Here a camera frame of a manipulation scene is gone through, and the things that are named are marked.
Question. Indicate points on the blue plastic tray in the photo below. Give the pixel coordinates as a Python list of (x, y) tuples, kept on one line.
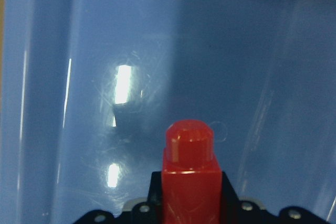
[(89, 88)]

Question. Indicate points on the red block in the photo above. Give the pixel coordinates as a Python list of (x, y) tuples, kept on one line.
[(191, 176)]

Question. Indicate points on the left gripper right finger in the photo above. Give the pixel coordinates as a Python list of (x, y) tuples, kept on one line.
[(228, 194)]

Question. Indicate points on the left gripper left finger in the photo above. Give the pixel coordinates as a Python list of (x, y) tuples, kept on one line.
[(155, 189)]

